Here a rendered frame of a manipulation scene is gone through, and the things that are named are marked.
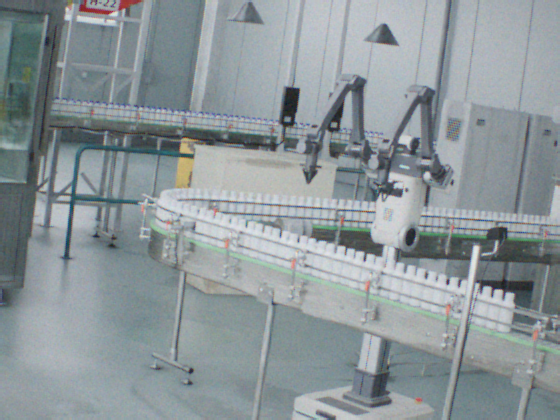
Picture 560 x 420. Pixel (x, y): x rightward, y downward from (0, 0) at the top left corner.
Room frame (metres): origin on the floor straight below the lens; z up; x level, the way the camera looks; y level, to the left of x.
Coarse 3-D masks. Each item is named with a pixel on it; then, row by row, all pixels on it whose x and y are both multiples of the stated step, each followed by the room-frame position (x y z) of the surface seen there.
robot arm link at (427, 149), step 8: (416, 88) 5.49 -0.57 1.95; (432, 96) 5.56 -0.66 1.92; (424, 104) 5.54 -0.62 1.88; (432, 104) 5.57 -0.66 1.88; (424, 112) 5.55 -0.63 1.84; (424, 120) 5.55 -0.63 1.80; (432, 120) 5.58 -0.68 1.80; (424, 128) 5.56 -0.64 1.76; (432, 128) 5.58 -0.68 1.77; (424, 136) 5.56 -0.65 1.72; (432, 136) 5.58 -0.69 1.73; (424, 144) 5.57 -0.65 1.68; (432, 144) 5.58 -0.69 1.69; (424, 152) 5.57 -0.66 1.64; (432, 152) 5.57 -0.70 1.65; (416, 160) 5.60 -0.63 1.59; (432, 160) 5.55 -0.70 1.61; (416, 168) 5.60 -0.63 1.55; (432, 168) 5.54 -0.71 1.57
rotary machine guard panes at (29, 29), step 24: (0, 24) 7.45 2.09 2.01; (24, 24) 7.60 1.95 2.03; (0, 48) 7.47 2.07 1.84; (24, 48) 7.62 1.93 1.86; (0, 72) 7.49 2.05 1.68; (24, 72) 7.64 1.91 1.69; (0, 96) 7.51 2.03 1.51; (24, 96) 7.66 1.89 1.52; (0, 120) 7.53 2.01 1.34; (24, 120) 7.69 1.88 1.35; (0, 144) 7.55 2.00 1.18; (24, 144) 7.70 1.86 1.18; (0, 168) 7.57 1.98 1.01; (24, 168) 7.72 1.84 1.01
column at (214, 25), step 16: (208, 0) 16.11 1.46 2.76; (224, 0) 16.04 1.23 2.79; (208, 16) 16.15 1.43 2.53; (224, 16) 16.08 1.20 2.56; (208, 32) 16.17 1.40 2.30; (224, 32) 16.11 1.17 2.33; (208, 48) 16.14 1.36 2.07; (208, 64) 15.95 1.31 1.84; (208, 80) 15.98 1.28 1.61; (192, 96) 16.10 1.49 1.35; (208, 96) 16.02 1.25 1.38; (192, 112) 16.12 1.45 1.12; (208, 112) 16.05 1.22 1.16
